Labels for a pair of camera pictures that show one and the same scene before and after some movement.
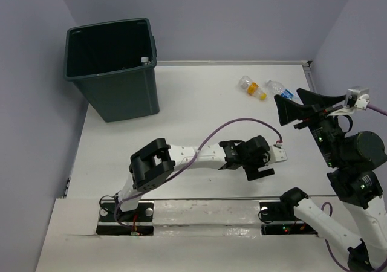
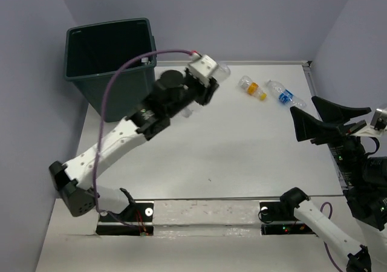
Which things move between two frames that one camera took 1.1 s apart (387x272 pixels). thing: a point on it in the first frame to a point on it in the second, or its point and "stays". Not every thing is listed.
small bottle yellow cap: (253, 88) stays
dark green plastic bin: (113, 63) stays
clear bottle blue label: (275, 87) stays
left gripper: (251, 172) to (207, 91)
